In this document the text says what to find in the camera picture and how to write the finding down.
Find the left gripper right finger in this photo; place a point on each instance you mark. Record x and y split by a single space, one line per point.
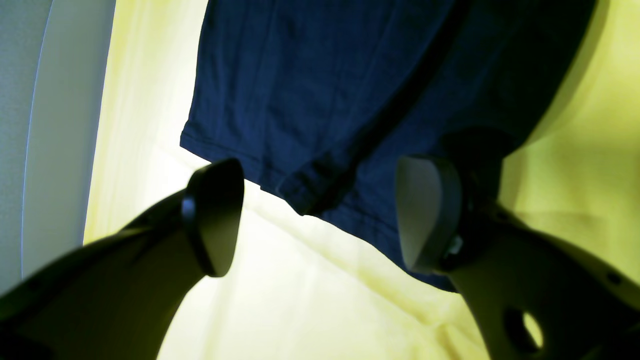
533 296

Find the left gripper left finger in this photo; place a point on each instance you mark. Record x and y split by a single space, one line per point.
115 298

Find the dark navy T-shirt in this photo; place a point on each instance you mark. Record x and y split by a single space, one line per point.
318 99

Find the yellow table cloth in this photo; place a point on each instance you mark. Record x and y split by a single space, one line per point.
299 288

